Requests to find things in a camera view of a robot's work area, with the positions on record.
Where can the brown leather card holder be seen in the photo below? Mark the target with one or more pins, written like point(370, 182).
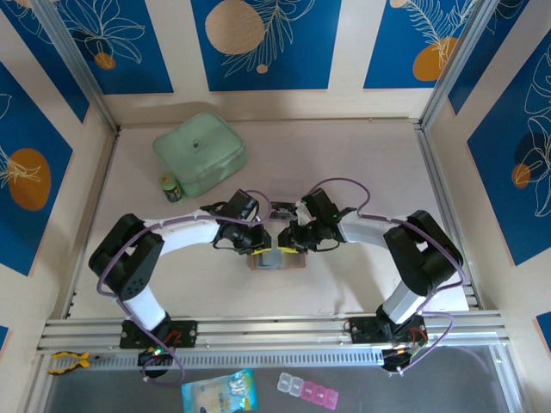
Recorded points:
point(297, 262)

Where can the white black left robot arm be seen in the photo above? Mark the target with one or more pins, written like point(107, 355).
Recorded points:
point(185, 236)

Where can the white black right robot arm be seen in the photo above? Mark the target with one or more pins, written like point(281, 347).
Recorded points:
point(366, 232)

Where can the small green-lidded jar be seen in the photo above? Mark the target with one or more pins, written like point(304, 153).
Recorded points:
point(171, 189)

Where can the green translucent zip pouch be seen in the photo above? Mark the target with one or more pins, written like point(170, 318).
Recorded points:
point(198, 150)

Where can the white pink pill organizer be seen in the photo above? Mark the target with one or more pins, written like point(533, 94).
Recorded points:
point(307, 389)

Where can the blue snack packet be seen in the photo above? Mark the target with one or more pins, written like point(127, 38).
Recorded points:
point(219, 391)

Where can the black controller board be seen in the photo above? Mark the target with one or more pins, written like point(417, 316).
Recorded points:
point(396, 359)
point(148, 356)

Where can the grey metal sheet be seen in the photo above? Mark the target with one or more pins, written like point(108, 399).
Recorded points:
point(107, 396)

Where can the aluminium mounting rail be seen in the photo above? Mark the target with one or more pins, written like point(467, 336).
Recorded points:
point(267, 331)

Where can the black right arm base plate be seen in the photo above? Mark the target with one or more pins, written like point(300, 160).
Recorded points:
point(361, 331)

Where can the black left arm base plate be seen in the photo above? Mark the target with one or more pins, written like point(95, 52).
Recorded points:
point(185, 333)

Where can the aluminium side rail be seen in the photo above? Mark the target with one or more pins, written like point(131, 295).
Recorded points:
point(100, 193)
point(432, 163)

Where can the aluminium corner post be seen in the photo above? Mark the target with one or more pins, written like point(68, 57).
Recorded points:
point(458, 64)
point(78, 64)

